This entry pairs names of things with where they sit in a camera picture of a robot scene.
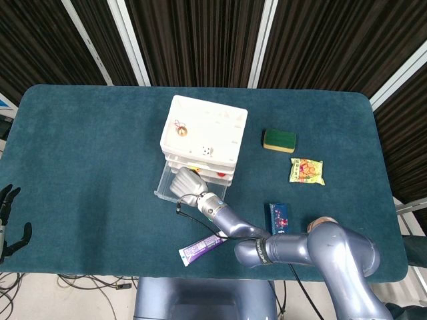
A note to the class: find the green and yellow sponge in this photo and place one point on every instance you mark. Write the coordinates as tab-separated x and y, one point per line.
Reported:
279	138

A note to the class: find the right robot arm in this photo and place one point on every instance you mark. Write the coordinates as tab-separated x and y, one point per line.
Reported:
290	248

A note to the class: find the blue printed carton box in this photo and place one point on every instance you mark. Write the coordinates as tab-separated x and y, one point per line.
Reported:
278	216

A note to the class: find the teal table cloth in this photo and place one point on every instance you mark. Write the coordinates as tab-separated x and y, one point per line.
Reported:
83	166

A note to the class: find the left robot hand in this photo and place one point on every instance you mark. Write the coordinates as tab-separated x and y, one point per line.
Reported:
25	235

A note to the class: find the clear jar with brown paste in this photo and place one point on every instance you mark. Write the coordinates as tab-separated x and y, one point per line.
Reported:
322	220

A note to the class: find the white plastic drawer unit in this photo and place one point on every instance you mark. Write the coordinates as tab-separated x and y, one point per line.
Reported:
207	123

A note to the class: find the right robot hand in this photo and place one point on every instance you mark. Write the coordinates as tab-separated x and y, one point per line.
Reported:
188	185

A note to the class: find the blue grey robot torso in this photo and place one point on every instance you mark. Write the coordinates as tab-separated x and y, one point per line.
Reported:
200	300

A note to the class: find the dark brown pleated curtain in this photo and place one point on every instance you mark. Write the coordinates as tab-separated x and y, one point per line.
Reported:
200	40

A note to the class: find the purple and white toothpaste tube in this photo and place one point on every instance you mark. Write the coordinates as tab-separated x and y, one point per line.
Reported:
197	250

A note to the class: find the clear drawer with chick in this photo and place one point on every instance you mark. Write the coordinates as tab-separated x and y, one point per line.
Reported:
217	191

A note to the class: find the white partition frame post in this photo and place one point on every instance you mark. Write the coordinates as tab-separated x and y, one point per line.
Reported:
86	40
263	43
130	43
400	76

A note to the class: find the yellow chick toy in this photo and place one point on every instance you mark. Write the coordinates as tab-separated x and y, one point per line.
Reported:
197	170

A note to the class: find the yellow snack packet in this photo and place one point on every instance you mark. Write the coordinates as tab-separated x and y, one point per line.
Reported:
307	170

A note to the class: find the grey metal side frame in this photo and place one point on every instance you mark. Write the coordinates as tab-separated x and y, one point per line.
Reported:
412	206

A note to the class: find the red toy cup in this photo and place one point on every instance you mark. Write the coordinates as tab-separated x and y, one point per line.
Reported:
221	173

